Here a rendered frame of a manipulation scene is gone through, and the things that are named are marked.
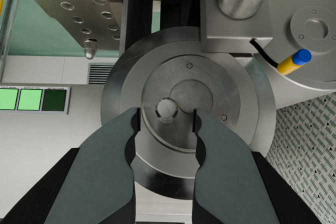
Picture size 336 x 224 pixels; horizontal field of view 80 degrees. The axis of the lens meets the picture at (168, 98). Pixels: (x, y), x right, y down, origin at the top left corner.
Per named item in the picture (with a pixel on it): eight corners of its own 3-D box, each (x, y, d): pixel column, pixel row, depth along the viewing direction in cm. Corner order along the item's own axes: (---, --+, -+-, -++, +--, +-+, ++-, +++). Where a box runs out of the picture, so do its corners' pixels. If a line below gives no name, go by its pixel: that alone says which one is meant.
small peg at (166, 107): (182, 112, 12) (162, 124, 12) (180, 117, 15) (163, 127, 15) (170, 92, 12) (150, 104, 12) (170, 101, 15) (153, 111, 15)
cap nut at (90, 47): (95, 40, 52) (93, 56, 51) (100, 46, 55) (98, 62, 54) (81, 40, 52) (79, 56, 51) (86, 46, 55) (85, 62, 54)
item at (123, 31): (135, -100, 22) (124, 56, 18) (151, 22, 45) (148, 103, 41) (131, -100, 22) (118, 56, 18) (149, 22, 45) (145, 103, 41)
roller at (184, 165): (254, 41, 18) (264, 180, 15) (203, 100, 43) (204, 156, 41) (123, 38, 18) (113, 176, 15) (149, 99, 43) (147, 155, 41)
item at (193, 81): (262, 117, 15) (174, 173, 14) (250, 120, 17) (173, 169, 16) (205, 36, 16) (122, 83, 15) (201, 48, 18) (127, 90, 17)
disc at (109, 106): (269, 27, 19) (285, 202, 15) (266, 30, 19) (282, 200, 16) (107, 23, 19) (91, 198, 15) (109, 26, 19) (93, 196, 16)
